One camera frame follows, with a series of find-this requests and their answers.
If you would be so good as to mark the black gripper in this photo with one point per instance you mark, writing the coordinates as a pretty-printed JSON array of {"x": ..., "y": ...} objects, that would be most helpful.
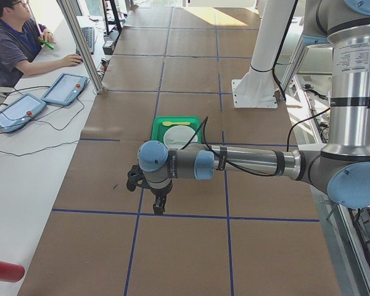
[{"x": 160, "y": 193}]

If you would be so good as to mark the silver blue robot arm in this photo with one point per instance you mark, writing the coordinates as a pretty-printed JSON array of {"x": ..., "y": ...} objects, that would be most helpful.
[{"x": 340, "y": 169}]

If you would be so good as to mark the white round plate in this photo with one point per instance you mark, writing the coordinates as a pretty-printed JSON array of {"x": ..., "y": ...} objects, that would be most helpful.
[{"x": 178, "y": 136}]

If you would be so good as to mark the yellow plastic spoon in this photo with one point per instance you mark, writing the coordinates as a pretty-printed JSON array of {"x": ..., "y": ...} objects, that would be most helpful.
[{"x": 175, "y": 123}]

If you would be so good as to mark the far blue teach pendant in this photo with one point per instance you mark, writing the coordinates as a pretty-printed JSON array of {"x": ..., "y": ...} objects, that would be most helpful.
[{"x": 65, "y": 89}]

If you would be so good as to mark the blue teach pendant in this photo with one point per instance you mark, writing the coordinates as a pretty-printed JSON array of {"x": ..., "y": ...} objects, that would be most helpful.
[
  {"x": 65, "y": 89},
  {"x": 18, "y": 113}
]

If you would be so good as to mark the near blue teach pendant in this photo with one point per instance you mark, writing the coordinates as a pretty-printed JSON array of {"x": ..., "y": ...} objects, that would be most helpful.
[{"x": 18, "y": 113}]

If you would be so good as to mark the red cylinder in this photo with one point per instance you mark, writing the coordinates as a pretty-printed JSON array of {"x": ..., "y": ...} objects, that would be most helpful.
[{"x": 11, "y": 272}]

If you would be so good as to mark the black computer keyboard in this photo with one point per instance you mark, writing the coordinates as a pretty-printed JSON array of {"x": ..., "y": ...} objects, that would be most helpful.
[{"x": 89, "y": 37}]

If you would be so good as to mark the green handheld tool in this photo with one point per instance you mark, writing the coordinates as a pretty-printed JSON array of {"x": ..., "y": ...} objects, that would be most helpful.
[{"x": 47, "y": 44}]

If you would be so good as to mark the seated person in grey shirt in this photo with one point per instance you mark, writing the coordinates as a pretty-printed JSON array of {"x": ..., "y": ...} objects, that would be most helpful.
[{"x": 19, "y": 44}]

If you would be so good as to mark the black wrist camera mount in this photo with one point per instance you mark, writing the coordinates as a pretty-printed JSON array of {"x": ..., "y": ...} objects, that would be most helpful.
[{"x": 136, "y": 179}]

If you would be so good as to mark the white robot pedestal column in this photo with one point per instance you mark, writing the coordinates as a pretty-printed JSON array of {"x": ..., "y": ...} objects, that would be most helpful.
[{"x": 256, "y": 88}]

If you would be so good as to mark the aluminium frame post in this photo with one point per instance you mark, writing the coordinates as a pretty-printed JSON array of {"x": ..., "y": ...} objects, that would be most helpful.
[{"x": 72, "y": 22}]

